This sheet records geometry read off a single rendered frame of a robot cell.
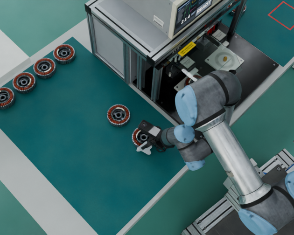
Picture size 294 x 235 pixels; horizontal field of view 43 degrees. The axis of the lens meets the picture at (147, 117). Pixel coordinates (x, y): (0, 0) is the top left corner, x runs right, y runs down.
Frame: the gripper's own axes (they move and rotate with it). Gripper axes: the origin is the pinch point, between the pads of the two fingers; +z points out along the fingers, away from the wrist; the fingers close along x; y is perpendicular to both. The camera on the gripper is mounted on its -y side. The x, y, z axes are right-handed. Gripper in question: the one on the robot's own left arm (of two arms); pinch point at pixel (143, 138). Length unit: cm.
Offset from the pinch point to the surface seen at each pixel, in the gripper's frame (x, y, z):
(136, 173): -16.1, 6.1, -2.4
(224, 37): 63, -1, -18
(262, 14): 105, 15, -7
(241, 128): 74, 73, 46
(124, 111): 6.6, -14.0, 5.5
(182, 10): 36, -31, -40
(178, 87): 32.5, -0.5, -2.1
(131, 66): 23.0, -26.2, -2.2
